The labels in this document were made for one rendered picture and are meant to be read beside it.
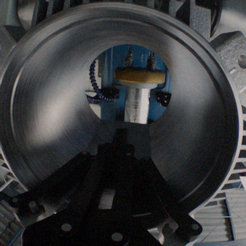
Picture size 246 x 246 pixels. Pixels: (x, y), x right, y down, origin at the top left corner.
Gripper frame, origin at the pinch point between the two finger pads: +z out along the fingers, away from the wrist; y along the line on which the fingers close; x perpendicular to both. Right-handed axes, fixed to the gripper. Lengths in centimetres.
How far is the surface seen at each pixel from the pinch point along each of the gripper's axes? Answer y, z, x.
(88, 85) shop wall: -184, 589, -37
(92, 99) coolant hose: -15.5, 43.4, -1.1
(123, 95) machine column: -4, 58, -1
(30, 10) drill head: -31.5, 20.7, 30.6
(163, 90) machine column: 15, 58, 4
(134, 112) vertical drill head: 1.8, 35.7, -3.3
